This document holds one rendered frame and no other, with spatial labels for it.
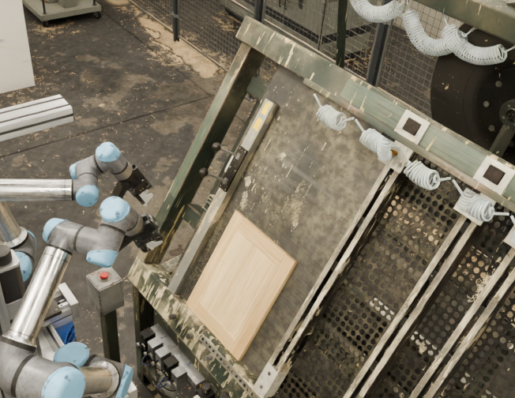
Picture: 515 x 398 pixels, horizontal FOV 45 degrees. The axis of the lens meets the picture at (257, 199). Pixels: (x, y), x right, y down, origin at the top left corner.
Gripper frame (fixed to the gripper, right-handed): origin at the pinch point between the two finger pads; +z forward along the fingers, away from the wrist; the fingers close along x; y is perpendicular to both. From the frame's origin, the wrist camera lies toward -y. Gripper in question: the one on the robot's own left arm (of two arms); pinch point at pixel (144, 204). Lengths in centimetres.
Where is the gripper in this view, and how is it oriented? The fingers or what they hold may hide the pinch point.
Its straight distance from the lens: 254.0
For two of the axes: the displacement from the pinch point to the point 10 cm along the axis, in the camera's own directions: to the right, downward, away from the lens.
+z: 3.0, 5.4, 7.8
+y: 7.5, -6.4, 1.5
